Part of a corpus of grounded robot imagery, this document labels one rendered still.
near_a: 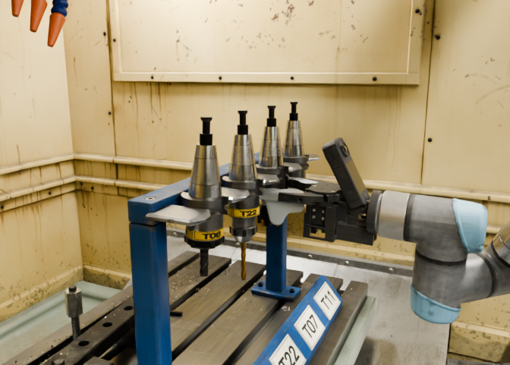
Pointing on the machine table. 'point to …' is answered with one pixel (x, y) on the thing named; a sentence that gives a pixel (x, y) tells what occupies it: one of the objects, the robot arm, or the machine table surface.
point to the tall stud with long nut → (73, 308)
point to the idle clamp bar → (112, 326)
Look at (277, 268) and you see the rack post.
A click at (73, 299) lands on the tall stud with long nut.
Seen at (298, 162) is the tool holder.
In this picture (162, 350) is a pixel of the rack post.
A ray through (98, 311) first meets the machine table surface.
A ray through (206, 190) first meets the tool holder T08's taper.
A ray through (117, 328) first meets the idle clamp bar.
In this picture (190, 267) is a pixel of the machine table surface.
